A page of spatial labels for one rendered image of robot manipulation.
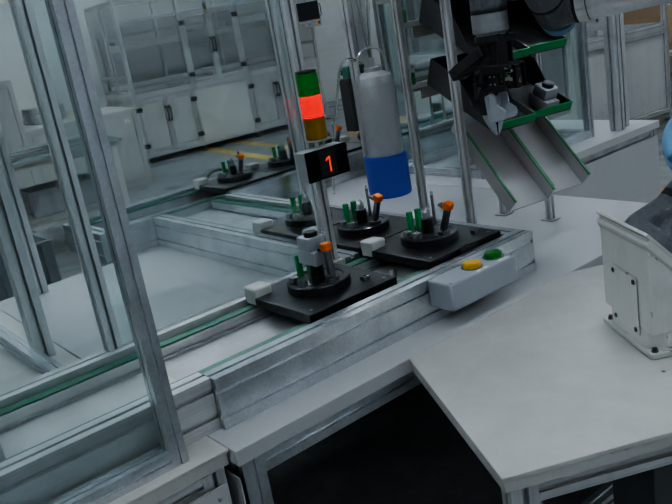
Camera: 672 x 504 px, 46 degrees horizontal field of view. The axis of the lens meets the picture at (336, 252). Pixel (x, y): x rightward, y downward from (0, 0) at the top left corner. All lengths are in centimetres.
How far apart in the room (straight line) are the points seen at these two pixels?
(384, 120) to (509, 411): 163
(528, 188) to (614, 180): 137
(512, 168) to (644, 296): 73
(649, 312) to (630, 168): 207
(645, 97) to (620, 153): 460
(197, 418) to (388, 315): 45
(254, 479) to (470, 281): 61
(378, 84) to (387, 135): 18
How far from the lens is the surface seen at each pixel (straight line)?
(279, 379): 151
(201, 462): 140
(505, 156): 215
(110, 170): 125
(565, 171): 223
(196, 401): 144
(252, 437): 143
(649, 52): 807
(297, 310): 163
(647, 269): 147
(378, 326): 164
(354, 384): 154
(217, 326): 173
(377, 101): 282
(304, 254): 172
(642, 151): 361
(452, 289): 167
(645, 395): 142
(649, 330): 152
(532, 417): 136
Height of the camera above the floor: 154
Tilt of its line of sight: 17 degrees down
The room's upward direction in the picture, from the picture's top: 10 degrees counter-clockwise
